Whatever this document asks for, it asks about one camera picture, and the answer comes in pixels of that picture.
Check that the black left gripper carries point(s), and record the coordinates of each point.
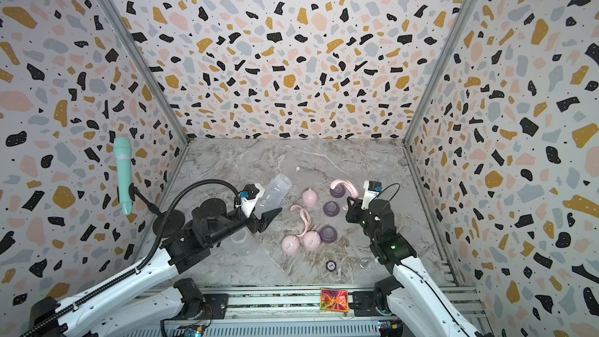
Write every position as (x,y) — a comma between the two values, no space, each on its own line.
(268,218)

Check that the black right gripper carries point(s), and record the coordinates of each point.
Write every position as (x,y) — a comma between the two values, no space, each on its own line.
(356,214)

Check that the clear straw disc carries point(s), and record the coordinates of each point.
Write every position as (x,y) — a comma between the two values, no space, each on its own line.
(294,189)
(278,226)

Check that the purple collar with nipple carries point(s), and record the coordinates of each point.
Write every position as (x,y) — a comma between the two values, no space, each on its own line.
(331,208)
(328,234)
(338,191)

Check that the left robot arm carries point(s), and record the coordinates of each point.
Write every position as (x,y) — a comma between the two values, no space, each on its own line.
(110,308)

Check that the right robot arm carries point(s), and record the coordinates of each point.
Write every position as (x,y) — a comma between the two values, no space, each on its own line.
(409,292)

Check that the pink bottle cap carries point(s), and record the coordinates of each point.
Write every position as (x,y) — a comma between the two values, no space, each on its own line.
(311,241)
(309,198)
(291,245)

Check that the small black round cap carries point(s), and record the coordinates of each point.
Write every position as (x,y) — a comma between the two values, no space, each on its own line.
(331,266)

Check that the black microphone stand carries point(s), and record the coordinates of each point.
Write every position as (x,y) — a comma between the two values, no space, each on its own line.
(172,223)

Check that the orange pink card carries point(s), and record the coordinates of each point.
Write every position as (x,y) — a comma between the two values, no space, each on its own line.
(334,300)

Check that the mint green microphone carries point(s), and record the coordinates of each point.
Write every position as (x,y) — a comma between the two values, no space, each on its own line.
(123,155)

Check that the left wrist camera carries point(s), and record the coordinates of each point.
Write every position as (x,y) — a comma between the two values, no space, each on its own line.
(247,202)

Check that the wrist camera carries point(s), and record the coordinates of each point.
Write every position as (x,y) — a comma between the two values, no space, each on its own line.
(371,191)
(247,202)

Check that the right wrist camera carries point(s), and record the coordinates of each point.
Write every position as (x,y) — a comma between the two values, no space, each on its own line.
(371,191)

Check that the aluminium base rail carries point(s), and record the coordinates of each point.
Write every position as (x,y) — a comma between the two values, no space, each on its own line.
(257,311)

